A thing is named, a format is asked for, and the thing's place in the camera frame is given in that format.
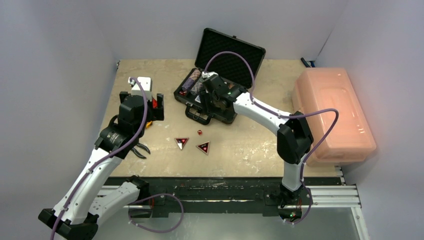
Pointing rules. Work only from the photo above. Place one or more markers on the translucent pink storage bin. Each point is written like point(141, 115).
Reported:
point(328, 88)

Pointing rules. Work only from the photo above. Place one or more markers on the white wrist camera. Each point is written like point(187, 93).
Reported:
point(206, 75)
point(139, 83)

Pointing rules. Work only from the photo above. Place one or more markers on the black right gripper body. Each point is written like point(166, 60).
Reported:
point(208, 88)

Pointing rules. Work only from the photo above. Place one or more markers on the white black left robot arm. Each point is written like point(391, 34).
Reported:
point(80, 213)

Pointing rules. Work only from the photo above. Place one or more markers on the yellow tape measure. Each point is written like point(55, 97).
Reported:
point(148, 124)

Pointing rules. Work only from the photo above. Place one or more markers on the red black utility knife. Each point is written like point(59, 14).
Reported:
point(154, 103)

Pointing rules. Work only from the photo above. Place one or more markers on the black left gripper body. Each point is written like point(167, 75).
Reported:
point(150, 114)

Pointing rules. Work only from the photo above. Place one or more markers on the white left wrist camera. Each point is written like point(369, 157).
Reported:
point(139, 83)

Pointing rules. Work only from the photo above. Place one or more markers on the black aluminium mounting rail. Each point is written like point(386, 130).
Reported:
point(241, 195)

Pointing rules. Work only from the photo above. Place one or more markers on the blue orange poker chip stack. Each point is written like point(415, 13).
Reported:
point(196, 88)

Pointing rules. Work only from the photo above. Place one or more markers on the blue object behind bin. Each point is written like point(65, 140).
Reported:
point(307, 63)

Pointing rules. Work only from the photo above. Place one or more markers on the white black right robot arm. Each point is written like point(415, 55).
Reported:
point(294, 137)

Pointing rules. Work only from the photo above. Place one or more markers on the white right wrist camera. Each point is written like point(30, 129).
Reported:
point(206, 75)

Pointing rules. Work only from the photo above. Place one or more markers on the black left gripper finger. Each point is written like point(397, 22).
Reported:
point(122, 96)
point(159, 110)

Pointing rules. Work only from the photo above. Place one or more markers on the triangular dealer button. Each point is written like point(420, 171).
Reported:
point(181, 142)
point(204, 147)

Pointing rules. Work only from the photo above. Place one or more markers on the black poker set case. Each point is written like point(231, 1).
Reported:
point(235, 61)

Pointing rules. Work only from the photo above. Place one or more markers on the orange purple poker chip stack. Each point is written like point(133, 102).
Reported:
point(195, 74)

